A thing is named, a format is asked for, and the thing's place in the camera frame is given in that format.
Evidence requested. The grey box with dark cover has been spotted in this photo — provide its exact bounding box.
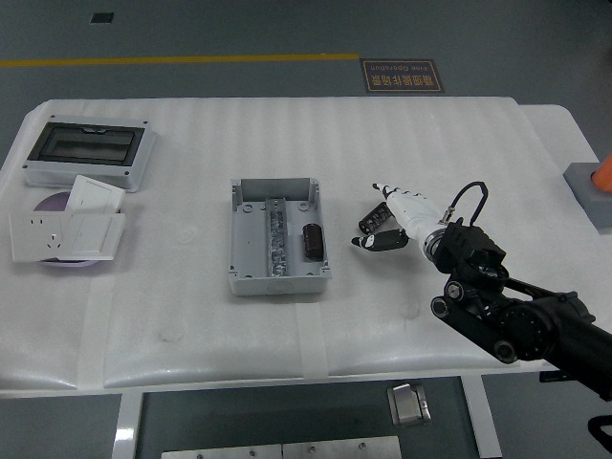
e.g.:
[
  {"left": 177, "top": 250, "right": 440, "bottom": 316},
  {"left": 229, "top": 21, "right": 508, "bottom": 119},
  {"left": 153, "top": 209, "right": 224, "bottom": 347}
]
[{"left": 22, "top": 114, "right": 158, "bottom": 194}]

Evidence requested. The black cylindrical battery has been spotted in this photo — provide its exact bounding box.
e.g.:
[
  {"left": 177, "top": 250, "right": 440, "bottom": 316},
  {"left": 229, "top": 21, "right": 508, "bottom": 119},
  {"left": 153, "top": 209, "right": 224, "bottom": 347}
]
[
  {"left": 301, "top": 223, "right": 324, "bottom": 262},
  {"left": 358, "top": 201, "right": 396, "bottom": 236}
]

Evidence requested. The black floor sign orange text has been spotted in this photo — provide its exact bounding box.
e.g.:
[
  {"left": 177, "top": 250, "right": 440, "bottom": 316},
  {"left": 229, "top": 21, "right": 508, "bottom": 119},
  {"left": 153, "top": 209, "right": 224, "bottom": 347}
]
[{"left": 359, "top": 58, "right": 446, "bottom": 95}]

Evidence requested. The grey metal plate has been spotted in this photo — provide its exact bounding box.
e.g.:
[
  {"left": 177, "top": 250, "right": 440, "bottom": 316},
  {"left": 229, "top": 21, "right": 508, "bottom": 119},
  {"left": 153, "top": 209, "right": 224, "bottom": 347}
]
[
  {"left": 281, "top": 435, "right": 402, "bottom": 459},
  {"left": 161, "top": 444, "right": 283, "bottom": 459}
]

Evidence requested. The white table frame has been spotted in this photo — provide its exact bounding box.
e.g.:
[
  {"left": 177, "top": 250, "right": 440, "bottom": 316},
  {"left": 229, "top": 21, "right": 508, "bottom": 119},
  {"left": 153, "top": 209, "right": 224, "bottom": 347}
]
[{"left": 112, "top": 375, "right": 503, "bottom": 459}]

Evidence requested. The white foam mat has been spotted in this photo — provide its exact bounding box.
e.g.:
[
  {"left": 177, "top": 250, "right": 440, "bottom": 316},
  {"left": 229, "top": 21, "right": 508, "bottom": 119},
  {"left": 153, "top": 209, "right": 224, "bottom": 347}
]
[{"left": 0, "top": 97, "right": 549, "bottom": 391}]

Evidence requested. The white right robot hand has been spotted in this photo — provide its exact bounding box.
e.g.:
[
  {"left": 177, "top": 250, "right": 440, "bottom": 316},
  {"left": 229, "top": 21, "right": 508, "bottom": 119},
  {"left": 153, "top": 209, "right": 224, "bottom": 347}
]
[{"left": 350, "top": 182, "right": 442, "bottom": 254}]

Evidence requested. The white wall socket panel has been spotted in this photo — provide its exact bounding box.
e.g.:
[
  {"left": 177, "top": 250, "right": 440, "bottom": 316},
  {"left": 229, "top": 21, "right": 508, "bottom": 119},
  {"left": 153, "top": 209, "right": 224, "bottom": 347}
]
[{"left": 8, "top": 211, "right": 74, "bottom": 264}]

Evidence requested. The grey open junction box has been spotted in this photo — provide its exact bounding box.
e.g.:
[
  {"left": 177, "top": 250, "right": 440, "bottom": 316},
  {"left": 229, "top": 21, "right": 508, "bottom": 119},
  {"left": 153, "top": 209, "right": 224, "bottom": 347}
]
[{"left": 227, "top": 176, "right": 333, "bottom": 297}]

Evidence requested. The small white switch panel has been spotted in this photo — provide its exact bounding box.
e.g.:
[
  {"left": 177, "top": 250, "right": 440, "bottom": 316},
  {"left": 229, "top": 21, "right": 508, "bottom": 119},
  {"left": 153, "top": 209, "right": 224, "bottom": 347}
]
[{"left": 65, "top": 174, "right": 127, "bottom": 215}]

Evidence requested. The orange cone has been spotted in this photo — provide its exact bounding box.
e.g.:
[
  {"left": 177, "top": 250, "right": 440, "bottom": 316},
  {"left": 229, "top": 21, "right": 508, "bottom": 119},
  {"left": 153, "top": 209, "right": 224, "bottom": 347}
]
[{"left": 591, "top": 152, "right": 612, "bottom": 193}]

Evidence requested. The silver metal bracket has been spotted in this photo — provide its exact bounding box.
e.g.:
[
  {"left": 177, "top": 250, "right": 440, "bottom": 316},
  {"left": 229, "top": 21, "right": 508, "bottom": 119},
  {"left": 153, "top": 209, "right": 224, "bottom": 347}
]
[{"left": 385, "top": 382, "right": 432, "bottom": 427}]

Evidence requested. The grey square base block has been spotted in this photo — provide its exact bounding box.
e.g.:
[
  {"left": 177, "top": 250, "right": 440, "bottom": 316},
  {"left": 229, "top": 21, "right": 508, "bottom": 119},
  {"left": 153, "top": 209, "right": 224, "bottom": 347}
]
[{"left": 562, "top": 162, "right": 612, "bottom": 231}]

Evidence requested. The purple plate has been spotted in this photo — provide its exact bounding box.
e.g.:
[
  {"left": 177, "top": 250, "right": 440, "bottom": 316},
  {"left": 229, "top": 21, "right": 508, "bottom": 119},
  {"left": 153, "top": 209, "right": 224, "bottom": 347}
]
[{"left": 33, "top": 190, "right": 99, "bottom": 269}]

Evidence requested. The white tape strip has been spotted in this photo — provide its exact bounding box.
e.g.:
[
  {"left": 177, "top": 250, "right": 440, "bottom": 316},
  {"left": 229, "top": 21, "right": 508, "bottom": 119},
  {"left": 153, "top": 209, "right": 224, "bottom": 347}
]
[
  {"left": 76, "top": 281, "right": 114, "bottom": 388},
  {"left": 294, "top": 303, "right": 330, "bottom": 379}
]

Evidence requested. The metal mounting rail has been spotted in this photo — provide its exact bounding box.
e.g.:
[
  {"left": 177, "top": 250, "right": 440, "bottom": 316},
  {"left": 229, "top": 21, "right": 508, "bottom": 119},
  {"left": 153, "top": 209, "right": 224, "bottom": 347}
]
[{"left": 263, "top": 196, "right": 293, "bottom": 278}]

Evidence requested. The large white switch panel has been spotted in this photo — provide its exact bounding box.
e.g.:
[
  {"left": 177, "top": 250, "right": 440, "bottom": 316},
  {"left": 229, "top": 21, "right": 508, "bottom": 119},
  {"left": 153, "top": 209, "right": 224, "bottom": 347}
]
[{"left": 61, "top": 212, "right": 126, "bottom": 262}]

